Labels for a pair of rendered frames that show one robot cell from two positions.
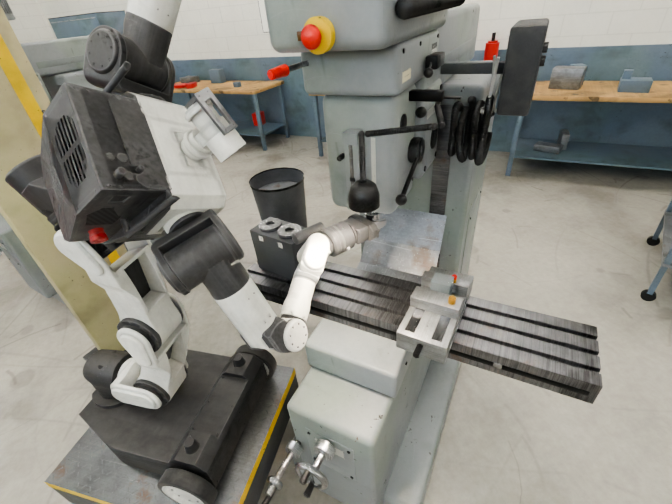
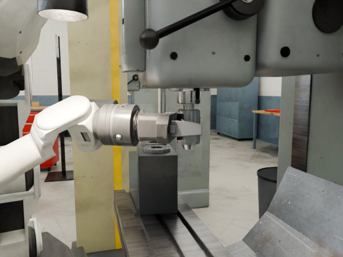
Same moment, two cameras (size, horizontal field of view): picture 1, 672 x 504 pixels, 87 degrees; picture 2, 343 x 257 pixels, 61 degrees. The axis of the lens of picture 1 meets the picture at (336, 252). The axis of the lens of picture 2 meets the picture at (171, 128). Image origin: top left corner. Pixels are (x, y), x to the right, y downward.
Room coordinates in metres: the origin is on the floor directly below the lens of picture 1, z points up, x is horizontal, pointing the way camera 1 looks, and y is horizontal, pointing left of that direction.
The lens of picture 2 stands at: (0.52, -0.51, 1.30)
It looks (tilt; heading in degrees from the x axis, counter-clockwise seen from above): 7 degrees down; 44
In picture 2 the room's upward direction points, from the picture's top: straight up
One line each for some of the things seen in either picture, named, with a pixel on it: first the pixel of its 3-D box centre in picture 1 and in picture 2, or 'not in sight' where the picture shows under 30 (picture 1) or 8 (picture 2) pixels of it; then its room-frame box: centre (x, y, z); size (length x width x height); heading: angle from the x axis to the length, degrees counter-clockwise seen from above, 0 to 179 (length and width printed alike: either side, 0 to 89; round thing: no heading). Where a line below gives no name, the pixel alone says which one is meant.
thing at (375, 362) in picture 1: (375, 320); not in sight; (0.97, -0.13, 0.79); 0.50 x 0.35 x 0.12; 150
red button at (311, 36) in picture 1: (312, 36); not in sight; (0.75, 0.00, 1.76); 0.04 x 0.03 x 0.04; 60
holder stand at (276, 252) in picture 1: (283, 248); (155, 173); (1.18, 0.21, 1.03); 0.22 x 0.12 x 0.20; 52
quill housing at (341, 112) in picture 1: (371, 147); (191, 4); (0.97, -0.13, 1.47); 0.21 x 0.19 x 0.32; 60
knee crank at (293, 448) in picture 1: (281, 470); not in sight; (0.58, 0.26, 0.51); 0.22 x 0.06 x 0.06; 150
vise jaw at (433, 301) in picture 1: (436, 302); not in sight; (0.80, -0.30, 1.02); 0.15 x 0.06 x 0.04; 57
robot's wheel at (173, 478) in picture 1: (187, 489); not in sight; (0.56, 0.58, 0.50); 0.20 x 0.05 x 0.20; 72
